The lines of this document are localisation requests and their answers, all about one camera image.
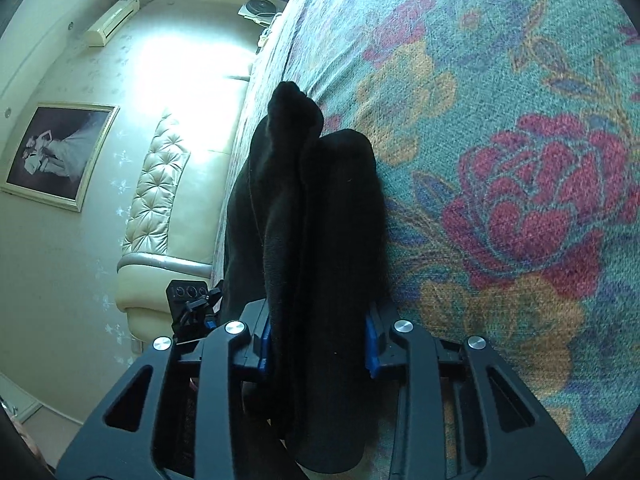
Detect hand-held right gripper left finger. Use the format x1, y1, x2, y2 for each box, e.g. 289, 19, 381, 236
56, 300, 274, 480

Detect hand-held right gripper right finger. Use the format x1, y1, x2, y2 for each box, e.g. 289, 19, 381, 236
364, 310, 587, 480

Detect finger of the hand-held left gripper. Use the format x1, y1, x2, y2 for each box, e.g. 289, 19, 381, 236
202, 281, 225, 332

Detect black pants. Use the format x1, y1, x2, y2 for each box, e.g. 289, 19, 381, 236
220, 80, 389, 476

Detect cream tufted headboard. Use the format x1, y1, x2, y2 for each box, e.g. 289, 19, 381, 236
115, 74, 252, 350

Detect floral bedspread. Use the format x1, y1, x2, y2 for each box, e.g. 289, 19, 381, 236
212, 0, 640, 480

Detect white air conditioner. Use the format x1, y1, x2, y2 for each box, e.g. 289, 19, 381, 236
83, 0, 141, 49

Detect white fan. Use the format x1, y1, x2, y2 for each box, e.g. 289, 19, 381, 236
237, 0, 279, 27

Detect framed wall picture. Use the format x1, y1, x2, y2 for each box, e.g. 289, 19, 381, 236
0, 103, 121, 213

